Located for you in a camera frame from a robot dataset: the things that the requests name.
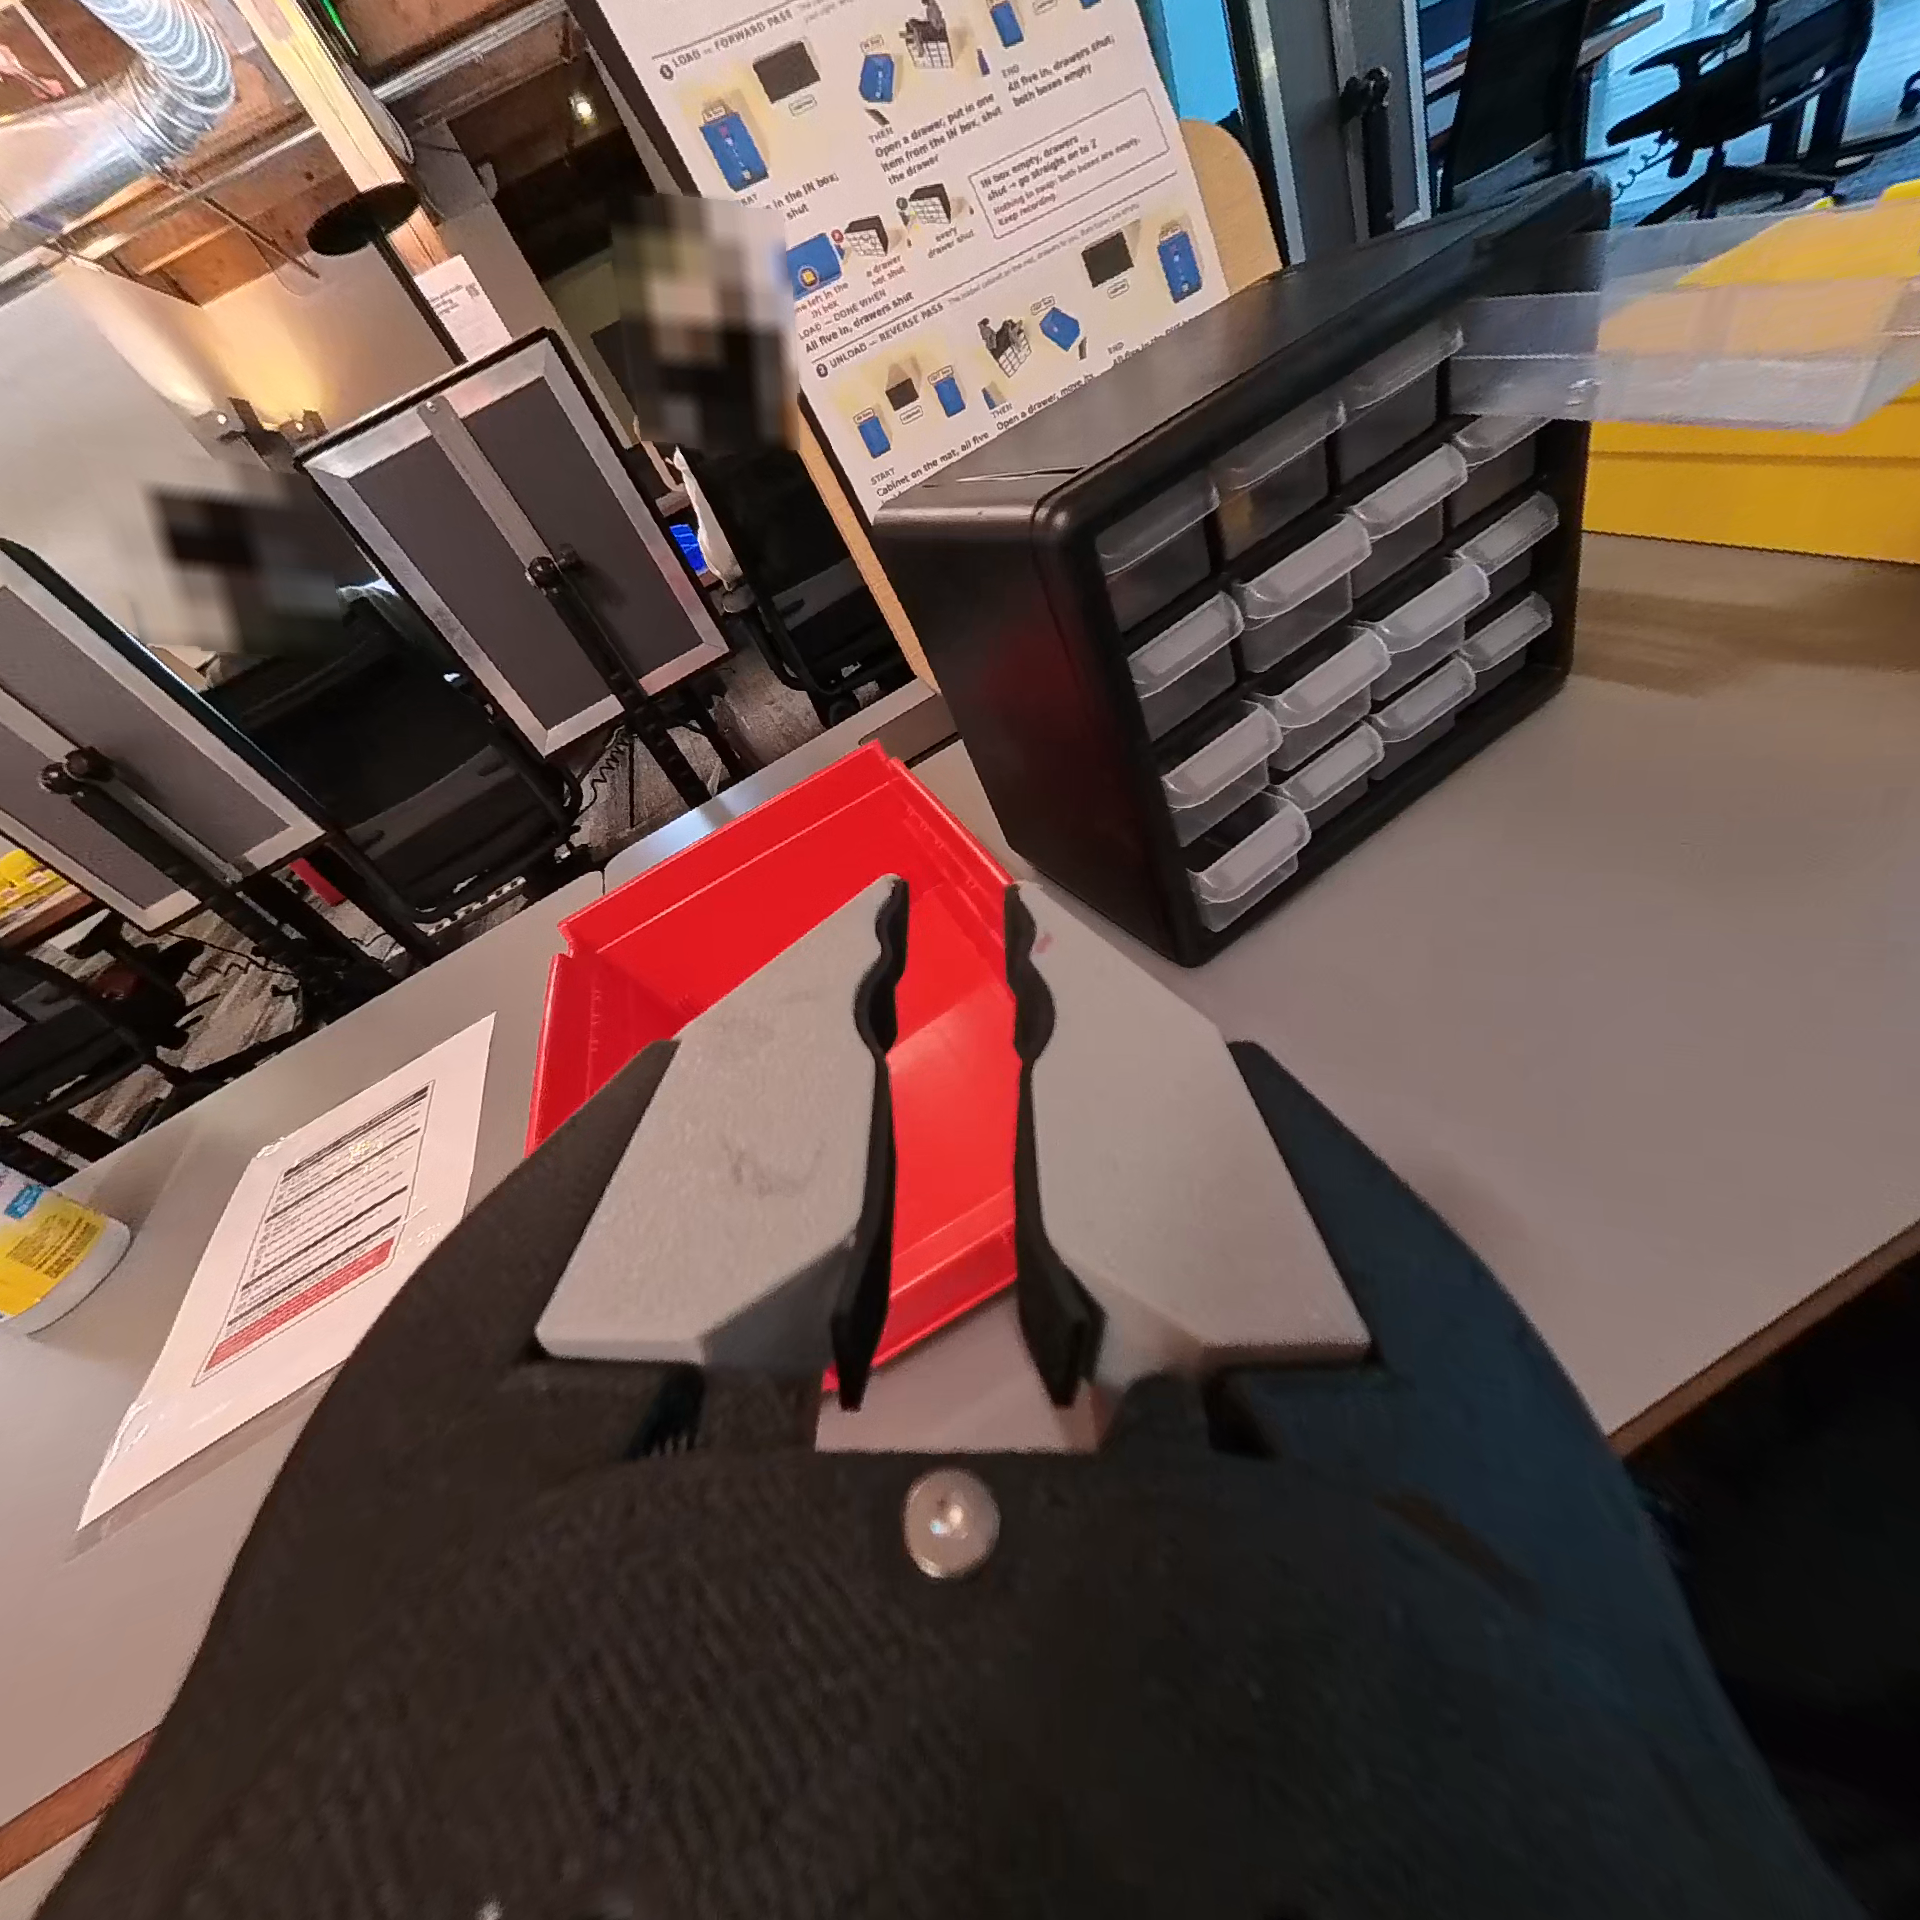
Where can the round black ceiling fixture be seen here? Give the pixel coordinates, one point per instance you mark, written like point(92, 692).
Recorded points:
point(365, 221)

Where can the black panel on stand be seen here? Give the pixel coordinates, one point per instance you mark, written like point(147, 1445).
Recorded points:
point(524, 524)
point(134, 751)

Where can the instruction poster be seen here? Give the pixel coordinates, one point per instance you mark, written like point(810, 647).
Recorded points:
point(960, 224)

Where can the wooden board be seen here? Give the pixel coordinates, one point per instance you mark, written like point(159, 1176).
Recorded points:
point(1239, 195)

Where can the yellow plastic bin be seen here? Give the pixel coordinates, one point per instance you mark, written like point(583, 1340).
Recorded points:
point(1741, 481)

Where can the red plastic bin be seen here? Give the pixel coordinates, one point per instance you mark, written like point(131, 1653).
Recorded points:
point(721, 915)

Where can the clear plastic drawer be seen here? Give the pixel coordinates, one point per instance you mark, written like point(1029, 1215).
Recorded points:
point(1724, 353)

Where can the yellow label container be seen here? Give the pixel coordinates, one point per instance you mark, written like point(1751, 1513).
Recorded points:
point(44, 1252)

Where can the black drawer cabinet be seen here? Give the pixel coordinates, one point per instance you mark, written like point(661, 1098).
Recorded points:
point(1021, 601)

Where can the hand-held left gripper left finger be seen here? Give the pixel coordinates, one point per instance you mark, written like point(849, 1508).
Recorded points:
point(721, 1171)

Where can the silver air duct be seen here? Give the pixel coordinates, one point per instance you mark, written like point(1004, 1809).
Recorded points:
point(134, 75)

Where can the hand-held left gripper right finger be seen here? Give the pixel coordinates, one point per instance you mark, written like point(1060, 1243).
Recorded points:
point(1171, 1200)

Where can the printed instruction sheet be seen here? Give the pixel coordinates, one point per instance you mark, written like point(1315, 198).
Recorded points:
point(315, 1245)

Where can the white wall notice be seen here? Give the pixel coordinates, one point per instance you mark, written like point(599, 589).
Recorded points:
point(454, 304)

